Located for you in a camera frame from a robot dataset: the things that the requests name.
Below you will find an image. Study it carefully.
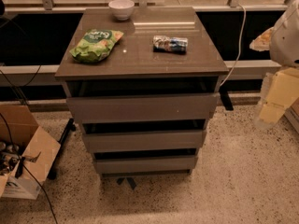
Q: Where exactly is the cardboard box right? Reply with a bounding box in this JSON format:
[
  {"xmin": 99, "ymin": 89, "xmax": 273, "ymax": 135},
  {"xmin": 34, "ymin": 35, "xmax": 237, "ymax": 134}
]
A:
[{"xmin": 285, "ymin": 98, "xmax": 299, "ymax": 133}]

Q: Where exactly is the grey top drawer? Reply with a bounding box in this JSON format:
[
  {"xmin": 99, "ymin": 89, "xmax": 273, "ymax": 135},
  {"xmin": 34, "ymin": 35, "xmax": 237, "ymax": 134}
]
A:
[{"xmin": 66, "ymin": 94, "xmax": 219, "ymax": 123}]

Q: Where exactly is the green chip bag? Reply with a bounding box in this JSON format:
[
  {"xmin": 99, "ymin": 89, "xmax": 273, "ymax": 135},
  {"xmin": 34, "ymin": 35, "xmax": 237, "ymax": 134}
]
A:
[{"xmin": 69, "ymin": 29, "xmax": 123, "ymax": 63}]

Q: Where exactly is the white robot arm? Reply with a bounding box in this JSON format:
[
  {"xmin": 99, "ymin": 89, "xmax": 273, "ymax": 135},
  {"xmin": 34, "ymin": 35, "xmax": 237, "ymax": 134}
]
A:
[{"xmin": 249, "ymin": 0, "xmax": 299, "ymax": 129}]

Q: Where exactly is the grey bottom drawer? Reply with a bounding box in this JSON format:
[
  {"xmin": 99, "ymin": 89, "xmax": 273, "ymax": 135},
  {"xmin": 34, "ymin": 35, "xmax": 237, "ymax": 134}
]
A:
[{"xmin": 93, "ymin": 156, "xmax": 198, "ymax": 175}]

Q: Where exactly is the grey drawer cabinet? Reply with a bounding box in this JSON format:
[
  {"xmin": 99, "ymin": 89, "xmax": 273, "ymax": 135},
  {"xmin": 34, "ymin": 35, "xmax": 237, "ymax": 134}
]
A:
[{"xmin": 55, "ymin": 7, "xmax": 228, "ymax": 176}]

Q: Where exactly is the crumpled silver blue snack bag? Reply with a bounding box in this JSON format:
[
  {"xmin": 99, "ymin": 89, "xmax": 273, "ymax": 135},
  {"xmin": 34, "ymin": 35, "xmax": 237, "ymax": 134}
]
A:
[{"xmin": 152, "ymin": 35, "xmax": 188, "ymax": 53}]

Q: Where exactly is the open cardboard box left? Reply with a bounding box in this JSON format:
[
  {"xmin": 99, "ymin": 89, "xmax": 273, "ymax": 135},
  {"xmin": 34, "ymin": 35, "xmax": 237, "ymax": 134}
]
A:
[{"xmin": 0, "ymin": 105, "xmax": 60, "ymax": 200}]

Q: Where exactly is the black floor stand bar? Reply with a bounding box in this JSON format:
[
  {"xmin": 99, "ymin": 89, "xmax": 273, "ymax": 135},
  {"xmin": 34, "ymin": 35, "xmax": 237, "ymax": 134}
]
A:
[{"xmin": 48, "ymin": 119, "xmax": 76, "ymax": 180}]

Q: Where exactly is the black bracket behind cabinet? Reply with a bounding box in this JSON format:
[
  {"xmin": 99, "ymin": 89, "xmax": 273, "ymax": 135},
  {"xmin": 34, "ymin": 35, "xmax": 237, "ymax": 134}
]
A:
[{"xmin": 219, "ymin": 87, "xmax": 234, "ymax": 111}]

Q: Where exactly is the grey drawer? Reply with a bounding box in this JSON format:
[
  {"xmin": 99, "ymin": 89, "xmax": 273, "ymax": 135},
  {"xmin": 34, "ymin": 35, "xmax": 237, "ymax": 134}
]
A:
[
  {"xmin": 83, "ymin": 130, "xmax": 206, "ymax": 153},
  {"xmin": 66, "ymin": 94, "xmax": 219, "ymax": 123},
  {"xmin": 93, "ymin": 156, "xmax": 198, "ymax": 175}
]

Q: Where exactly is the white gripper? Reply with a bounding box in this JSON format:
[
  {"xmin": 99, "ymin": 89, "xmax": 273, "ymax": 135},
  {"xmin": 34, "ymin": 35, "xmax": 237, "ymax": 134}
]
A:
[{"xmin": 254, "ymin": 68, "xmax": 299, "ymax": 129}]

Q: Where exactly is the white cable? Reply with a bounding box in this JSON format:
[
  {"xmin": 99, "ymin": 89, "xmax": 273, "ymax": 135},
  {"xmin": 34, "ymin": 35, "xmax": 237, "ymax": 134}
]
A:
[{"xmin": 219, "ymin": 3, "xmax": 247, "ymax": 88}]

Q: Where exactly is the black cable left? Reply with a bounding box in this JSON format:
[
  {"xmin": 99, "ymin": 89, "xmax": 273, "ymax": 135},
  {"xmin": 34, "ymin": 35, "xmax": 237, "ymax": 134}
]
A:
[{"xmin": 0, "ymin": 64, "xmax": 59, "ymax": 224}]

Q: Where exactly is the white ceramic bowl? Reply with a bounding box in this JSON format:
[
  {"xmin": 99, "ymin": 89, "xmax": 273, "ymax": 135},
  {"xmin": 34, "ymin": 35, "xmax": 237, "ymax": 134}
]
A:
[{"xmin": 108, "ymin": 0, "xmax": 135, "ymax": 21}]

